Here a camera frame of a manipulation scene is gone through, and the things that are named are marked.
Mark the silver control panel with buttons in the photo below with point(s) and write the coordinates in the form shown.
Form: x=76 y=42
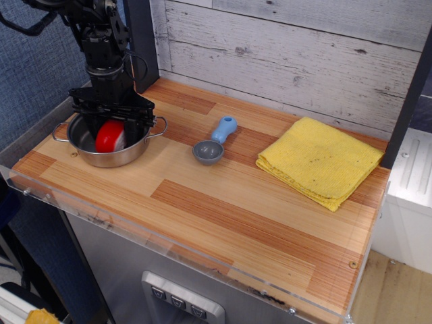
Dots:
x=169 y=302

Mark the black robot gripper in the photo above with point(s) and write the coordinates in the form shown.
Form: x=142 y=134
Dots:
x=113 y=97

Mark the yellow object bottom left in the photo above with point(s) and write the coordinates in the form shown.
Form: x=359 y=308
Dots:
x=41 y=316

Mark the white cabinet at right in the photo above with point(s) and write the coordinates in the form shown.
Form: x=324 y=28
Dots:
x=403 y=230

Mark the red and white sushi toy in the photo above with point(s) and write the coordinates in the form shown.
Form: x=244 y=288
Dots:
x=111 y=137

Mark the folded yellow cloth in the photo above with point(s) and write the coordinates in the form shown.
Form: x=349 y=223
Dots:
x=320 y=162

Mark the black right vertical post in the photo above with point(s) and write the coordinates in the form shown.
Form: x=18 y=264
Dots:
x=414 y=92

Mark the stainless steel pot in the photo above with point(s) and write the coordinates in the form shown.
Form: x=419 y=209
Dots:
x=77 y=133

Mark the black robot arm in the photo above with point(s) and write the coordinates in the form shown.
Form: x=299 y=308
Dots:
x=104 y=39

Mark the blue and grey scoop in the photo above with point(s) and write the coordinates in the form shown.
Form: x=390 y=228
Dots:
x=209 y=152

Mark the clear acrylic table guard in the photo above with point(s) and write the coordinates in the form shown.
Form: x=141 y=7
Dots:
x=229 y=232

